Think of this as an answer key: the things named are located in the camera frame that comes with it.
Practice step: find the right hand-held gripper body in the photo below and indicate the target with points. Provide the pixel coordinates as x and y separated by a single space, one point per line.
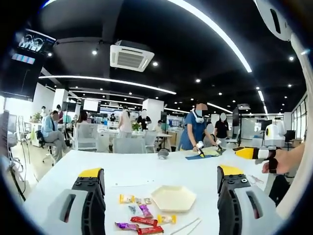
265 153

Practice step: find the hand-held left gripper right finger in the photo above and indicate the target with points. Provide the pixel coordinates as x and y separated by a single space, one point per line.
244 215

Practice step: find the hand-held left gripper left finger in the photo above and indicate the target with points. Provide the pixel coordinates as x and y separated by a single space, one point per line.
73 215

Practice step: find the cream hexagonal container plate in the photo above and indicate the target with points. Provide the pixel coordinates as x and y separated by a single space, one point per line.
174 197

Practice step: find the purple food packet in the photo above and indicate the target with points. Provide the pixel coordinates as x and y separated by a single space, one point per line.
146 211
126 226

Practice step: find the yellow food packet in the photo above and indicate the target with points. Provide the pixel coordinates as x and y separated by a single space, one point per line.
166 219
126 198

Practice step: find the grey food packet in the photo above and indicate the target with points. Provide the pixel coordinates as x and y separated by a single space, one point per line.
133 210

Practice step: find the small beige food packet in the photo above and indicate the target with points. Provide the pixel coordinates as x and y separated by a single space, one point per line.
139 201
147 201

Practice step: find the red food packet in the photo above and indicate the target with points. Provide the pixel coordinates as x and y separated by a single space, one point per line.
150 230
144 221

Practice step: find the person's right hand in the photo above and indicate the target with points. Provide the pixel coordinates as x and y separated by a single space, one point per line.
281 161

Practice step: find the white robot with yellow face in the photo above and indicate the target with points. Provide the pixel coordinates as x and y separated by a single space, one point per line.
275 134

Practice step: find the black computer monitor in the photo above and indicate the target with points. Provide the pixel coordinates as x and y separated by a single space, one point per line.
290 135

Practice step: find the blue table mat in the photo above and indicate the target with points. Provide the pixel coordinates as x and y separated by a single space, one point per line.
205 153

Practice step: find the white mesh chair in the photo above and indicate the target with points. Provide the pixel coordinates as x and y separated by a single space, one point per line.
85 137

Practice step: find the black office chair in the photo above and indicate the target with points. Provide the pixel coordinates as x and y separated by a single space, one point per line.
42 140

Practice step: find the grey round object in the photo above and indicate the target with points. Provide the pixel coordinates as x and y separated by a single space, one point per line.
163 154

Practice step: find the grey mesh chair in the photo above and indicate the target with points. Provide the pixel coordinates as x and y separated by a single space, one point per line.
129 145

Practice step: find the green potted plant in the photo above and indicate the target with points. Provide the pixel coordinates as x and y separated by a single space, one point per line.
37 117
137 126

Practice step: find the white presentation screen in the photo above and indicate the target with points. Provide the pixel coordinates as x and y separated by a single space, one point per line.
90 105

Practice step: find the long ceiling light strip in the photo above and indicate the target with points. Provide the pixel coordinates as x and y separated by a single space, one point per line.
215 29
110 82

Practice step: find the white worn device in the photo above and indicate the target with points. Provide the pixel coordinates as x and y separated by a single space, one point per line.
274 17

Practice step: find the ceiling air conditioner unit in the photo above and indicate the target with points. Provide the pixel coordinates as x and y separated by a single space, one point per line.
130 55

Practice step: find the ceiling-hung display screen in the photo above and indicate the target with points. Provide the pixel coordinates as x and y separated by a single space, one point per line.
36 42

